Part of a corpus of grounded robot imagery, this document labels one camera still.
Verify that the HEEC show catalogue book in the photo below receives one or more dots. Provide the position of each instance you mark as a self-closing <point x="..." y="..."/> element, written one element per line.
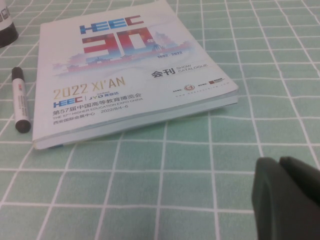
<point x="112" y="75"/>

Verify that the black mesh pen holder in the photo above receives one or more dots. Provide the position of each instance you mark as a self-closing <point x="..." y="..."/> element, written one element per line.
<point x="6" y="25"/>

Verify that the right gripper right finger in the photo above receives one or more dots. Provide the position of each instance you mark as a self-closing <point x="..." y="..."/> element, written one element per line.
<point x="305" y="175"/>

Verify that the white marker black ends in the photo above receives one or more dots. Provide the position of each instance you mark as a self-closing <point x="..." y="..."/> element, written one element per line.
<point x="21" y="100"/>

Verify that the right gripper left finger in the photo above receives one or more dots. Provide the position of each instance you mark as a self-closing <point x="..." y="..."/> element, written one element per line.
<point x="282" y="207"/>

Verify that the green checked tablecloth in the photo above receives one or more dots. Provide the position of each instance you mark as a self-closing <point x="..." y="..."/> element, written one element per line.
<point x="175" y="187"/>

